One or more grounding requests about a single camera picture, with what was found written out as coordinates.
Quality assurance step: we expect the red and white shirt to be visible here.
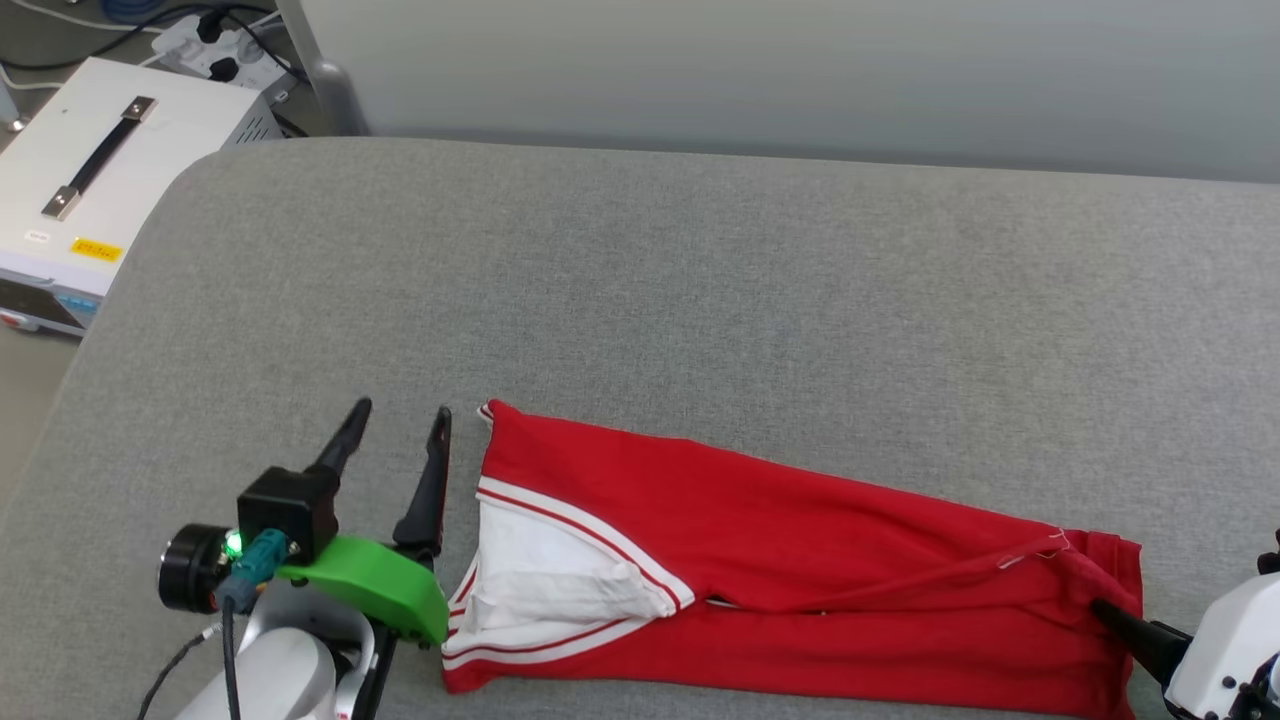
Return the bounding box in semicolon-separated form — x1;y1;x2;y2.
442;400;1144;720

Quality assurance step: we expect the white power strip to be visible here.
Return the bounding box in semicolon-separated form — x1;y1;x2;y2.
150;10;301;96

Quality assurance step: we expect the grey fabric sofa cushion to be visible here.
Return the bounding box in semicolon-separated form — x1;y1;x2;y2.
0;135;1280;720

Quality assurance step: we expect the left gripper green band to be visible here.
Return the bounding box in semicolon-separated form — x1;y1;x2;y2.
158;397;454;648

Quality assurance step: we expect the left black cable teal plug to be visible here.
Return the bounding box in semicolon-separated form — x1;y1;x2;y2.
213;530;291;720

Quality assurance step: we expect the black strap handle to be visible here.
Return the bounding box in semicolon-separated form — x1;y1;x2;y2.
42;96;159;221

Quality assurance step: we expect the white power supply box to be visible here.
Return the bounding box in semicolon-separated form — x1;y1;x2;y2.
0;57;286;336

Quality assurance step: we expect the white partition panel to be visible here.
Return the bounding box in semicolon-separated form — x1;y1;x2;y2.
300;0;1280;184

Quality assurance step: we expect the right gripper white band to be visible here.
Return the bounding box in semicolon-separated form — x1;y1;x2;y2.
1090;572;1280;719

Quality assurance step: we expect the grey metal partition post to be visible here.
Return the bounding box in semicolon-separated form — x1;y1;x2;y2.
275;0;373;138

